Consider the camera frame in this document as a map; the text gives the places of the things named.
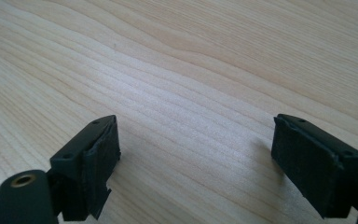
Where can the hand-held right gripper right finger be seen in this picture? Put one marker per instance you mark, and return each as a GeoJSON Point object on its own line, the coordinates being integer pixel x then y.
{"type": "Point", "coordinates": [313, 168]}

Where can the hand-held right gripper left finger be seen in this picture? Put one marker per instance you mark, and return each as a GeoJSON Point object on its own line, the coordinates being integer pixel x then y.
{"type": "Point", "coordinates": [87, 161]}

